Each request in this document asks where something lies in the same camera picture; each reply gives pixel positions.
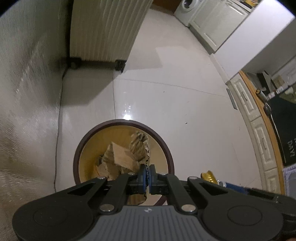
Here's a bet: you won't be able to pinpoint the blue crushed drink can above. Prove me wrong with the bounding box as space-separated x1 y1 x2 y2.
218 181 247 193

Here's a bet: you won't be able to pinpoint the cream ribbed suitcase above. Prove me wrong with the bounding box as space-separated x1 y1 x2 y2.
66 1 152 72

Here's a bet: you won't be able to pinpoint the brown paper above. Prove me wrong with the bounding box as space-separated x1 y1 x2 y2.
96 131 151 205

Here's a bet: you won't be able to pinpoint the white washing machine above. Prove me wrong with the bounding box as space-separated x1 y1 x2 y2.
174 0 203 27

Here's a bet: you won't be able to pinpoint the brown round trash bin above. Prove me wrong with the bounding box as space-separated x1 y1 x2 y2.
73 120 174 213

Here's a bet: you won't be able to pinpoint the black floor cable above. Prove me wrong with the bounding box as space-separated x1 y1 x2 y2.
53 68 68 193

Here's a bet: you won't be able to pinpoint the gold wrapper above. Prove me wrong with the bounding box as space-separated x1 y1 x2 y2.
201 170 219 185

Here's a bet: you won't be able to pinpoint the white low tv cabinet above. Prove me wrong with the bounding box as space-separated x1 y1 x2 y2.
227 71 295 198

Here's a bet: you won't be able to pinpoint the white kitchen cabinets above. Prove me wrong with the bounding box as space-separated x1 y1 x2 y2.
190 0 252 52

